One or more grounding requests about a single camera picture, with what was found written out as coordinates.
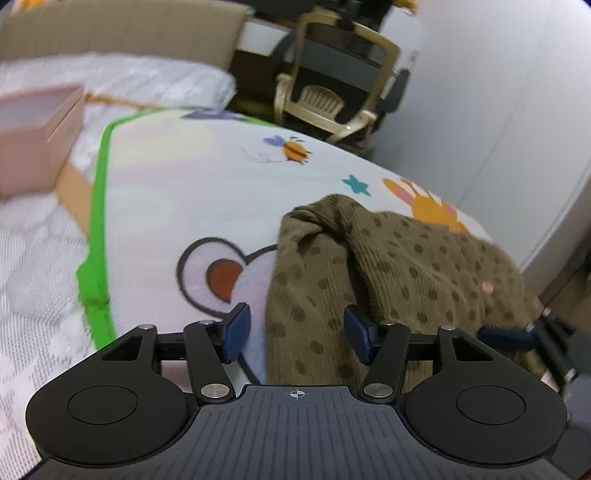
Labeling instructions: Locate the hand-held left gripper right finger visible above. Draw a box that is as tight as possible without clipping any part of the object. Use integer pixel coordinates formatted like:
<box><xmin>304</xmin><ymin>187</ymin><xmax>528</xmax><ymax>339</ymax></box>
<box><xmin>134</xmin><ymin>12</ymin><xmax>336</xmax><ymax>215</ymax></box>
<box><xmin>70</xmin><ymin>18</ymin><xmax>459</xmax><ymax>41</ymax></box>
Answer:
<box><xmin>344</xmin><ymin>305</ymin><xmax>491</xmax><ymax>402</ymax></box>

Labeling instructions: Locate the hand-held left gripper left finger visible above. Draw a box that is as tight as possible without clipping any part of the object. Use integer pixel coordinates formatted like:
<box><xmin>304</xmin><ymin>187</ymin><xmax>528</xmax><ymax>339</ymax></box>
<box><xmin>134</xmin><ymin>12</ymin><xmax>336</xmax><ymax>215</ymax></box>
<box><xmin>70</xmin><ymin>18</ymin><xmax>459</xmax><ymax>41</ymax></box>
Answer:
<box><xmin>102</xmin><ymin>303</ymin><xmax>252</xmax><ymax>403</ymax></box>

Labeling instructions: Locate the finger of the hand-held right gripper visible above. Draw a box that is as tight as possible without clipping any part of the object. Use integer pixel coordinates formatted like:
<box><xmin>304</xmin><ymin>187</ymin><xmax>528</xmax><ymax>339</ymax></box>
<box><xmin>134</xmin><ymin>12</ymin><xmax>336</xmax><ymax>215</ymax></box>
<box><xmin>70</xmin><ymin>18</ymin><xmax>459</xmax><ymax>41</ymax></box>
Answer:
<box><xmin>478</xmin><ymin>309</ymin><xmax>578</xmax><ymax>385</ymax></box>

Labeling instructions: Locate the olive dotted knit garment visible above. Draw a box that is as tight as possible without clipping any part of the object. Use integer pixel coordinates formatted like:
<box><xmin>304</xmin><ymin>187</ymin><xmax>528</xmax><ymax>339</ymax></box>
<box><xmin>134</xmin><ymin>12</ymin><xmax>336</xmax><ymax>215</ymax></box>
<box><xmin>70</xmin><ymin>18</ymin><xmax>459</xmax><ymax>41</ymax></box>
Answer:
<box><xmin>266</xmin><ymin>194</ymin><xmax>546</xmax><ymax>387</ymax></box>

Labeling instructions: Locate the cartoon printed blanket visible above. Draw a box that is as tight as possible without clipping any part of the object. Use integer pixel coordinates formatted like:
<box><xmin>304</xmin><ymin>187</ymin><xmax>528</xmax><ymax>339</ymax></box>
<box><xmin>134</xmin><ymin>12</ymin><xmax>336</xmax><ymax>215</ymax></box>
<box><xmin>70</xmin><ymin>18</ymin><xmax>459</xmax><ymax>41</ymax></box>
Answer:
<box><xmin>75</xmin><ymin>107</ymin><xmax>494</xmax><ymax>387</ymax></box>

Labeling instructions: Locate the white quilted mattress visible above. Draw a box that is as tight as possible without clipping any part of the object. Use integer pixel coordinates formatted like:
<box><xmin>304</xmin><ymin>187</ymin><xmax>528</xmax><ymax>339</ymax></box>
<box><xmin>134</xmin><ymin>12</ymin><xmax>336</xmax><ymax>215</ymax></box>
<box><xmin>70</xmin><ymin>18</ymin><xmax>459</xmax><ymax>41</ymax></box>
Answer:
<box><xmin>0</xmin><ymin>52</ymin><xmax>237</xmax><ymax>476</ymax></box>

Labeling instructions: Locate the beige office chair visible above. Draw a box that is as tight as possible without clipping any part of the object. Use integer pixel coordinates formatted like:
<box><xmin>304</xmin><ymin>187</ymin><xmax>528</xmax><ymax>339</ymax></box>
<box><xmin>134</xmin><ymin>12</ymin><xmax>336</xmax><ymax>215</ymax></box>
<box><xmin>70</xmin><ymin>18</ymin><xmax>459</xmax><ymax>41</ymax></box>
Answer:
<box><xmin>271</xmin><ymin>11</ymin><xmax>411</xmax><ymax>153</ymax></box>

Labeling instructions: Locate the pink cardboard box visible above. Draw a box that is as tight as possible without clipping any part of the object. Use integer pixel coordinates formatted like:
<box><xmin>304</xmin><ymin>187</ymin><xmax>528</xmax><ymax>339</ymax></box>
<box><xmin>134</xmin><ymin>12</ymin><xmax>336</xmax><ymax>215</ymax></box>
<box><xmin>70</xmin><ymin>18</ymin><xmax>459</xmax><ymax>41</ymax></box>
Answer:
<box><xmin>0</xmin><ymin>84</ymin><xmax>86</xmax><ymax>198</ymax></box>

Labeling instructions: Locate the tan upholstered headboard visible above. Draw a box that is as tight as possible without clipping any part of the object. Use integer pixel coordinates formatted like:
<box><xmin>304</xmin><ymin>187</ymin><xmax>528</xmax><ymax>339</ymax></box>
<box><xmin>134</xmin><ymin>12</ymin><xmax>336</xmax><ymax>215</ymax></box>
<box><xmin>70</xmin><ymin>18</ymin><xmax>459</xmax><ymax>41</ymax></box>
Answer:
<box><xmin>0</xmin><ymin>6</ymin><xmax>250</xmax><ymax>71</ymax></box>

